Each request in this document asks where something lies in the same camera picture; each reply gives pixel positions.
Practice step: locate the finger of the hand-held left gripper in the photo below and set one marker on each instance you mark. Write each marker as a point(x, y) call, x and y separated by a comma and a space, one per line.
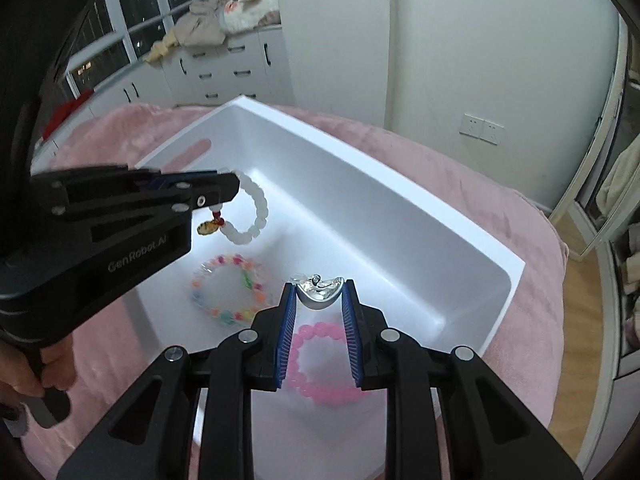
point(192, 174)
point(220, 191)

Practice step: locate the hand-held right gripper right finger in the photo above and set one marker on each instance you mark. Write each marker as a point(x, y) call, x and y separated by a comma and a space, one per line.
point(353, 342)

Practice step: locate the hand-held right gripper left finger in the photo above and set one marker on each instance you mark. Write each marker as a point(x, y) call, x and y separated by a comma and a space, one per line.
point(284, 336)

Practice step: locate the silver metal bangle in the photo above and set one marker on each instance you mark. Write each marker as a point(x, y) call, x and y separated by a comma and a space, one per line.
point(320, 294)

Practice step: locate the white plastic box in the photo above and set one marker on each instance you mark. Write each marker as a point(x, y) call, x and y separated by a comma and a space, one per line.
point(380, 230)

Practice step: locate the person's left hand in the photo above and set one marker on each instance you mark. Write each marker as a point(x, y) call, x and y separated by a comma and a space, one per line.
point(55, 362)

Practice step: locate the white drawer cabinet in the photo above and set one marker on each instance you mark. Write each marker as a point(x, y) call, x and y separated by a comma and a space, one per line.
point(225, 67)

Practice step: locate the red cloth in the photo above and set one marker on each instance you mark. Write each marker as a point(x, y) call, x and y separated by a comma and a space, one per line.
point(67, 110)

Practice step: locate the pile of beige clothes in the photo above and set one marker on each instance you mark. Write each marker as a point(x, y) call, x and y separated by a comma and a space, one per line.
point(210, 22)

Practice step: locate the pink blanket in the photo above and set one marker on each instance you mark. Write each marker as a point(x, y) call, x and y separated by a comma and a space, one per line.
point(465, 185)

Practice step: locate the tall white wardrobe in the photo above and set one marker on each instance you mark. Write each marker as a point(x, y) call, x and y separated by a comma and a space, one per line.
point(340, 35)

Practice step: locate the white framed mirror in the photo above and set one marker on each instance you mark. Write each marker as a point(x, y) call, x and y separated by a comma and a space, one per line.
point(590, 170)

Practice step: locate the white wall socket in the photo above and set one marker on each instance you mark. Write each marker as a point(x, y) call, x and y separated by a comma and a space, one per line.
point(492, 132)
point(471, 125)

